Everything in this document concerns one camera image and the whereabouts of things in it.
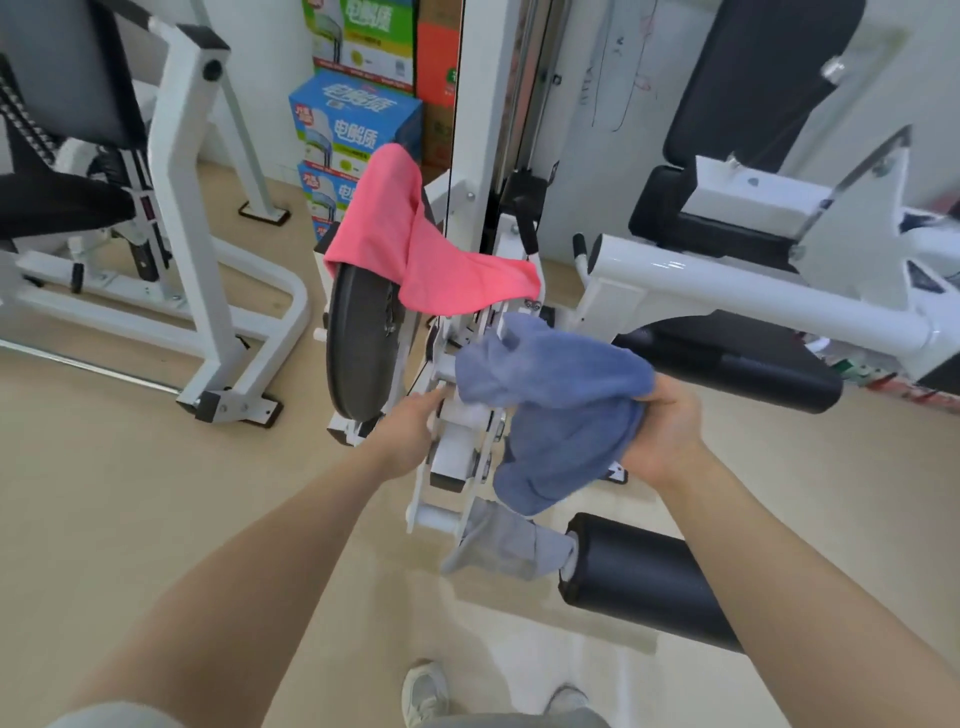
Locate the person's right hand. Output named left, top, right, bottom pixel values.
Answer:
left=620, top=372, right=714, bottom=489

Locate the person's left hand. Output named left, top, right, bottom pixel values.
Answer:
left=358, top=386, right=455, bottom=481

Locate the blue towel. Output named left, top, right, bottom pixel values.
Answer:
left=455, top=312, right=658, bottom=519

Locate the pink towel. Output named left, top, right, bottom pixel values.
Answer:
left=323, top=142, right=543, bottom=318

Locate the person's right forearm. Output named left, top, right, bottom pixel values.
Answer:
left=659, top=453, right=960, bottom=728

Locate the person's left forearm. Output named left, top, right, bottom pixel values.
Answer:
left=63, top=446, right=410, bottom=728

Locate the person's left shoe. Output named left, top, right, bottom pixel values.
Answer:
left=401, top=659, right=451, bottom=728

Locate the person's shoe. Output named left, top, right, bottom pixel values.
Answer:
left=543, top=683, right=590, bottom=718
left=401, top=659, right=451, bottom=728

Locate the person's right shoe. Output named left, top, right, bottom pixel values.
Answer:
left=543, top=683, right=590, bottom=718

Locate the black weight plate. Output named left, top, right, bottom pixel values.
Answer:
left=326, top=187, right=444, bottom=423

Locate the black seat pad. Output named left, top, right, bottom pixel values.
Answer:
left=611, top=311, right=845, bottom=415

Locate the grey towel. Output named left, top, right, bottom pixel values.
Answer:
left=440, top=498, right=579, bottom=583

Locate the black roller pad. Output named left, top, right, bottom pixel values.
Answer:
left=558, top=512, right=744, bottom=654

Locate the white leg extension machine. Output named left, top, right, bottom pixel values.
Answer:
left=314, top=0, right=960, bottom=538

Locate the black cushion under white plate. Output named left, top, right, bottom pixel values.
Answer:
left=628, top=164, right=800, bottom=273

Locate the small blue box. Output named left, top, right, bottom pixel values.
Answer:
left=297, top=161, right=361, bottom=241

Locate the large blue box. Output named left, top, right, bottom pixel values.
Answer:
left=288, top=68, right=424, bottom=178

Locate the black backrest pad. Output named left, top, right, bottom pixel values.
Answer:
left=663, top=0, right=868, bottom=174

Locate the white shirt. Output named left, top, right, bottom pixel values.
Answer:
left=44, top=701, right=613, bottom=728

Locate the green and white box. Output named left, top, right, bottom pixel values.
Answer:
left=302, top=0, right=418, bottom=95

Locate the white stepped gym frame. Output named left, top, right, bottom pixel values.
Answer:
left=0, top=0, right=313, bottom=430

